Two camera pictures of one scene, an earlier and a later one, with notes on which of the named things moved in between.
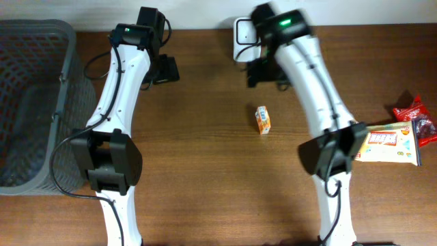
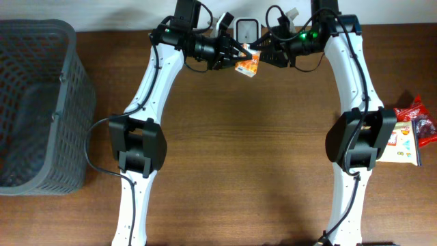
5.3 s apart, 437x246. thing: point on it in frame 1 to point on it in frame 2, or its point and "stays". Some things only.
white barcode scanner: x=246 y=44 stays
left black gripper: x=167 y=70 to x=221 y=52
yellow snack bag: x=389 y=143 stays
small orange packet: x=263 y=119 to x=248 y=67
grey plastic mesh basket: x=47 y=94 stays
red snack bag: x=425 y=121 stays
